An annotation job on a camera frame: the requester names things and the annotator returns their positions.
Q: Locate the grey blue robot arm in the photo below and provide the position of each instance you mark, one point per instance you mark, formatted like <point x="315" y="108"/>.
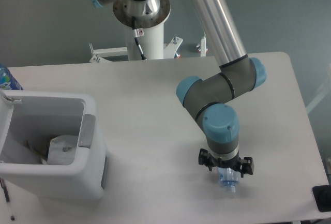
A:
<point x="205" y="100"/>

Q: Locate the crushed clear plastic bottle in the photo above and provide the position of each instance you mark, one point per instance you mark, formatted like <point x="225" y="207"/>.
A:
<point x="228" y="179"/>

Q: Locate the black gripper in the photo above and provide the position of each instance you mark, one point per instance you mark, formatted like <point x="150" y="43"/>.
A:
<point x="245" y="166"/>

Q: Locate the black pen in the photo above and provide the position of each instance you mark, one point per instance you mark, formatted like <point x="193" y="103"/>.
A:
<point x="7" y="199"/>

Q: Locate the white plastic trash can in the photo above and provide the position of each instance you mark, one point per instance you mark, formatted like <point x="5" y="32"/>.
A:
<point x="29" y="120"/>

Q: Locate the black device at edge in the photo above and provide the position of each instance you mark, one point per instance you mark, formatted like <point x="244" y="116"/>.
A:
<point x="322" y="197"/>

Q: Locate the blue labelled drink bottle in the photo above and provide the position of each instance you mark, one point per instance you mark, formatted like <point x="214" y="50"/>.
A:
<point x="8" y="81"/>

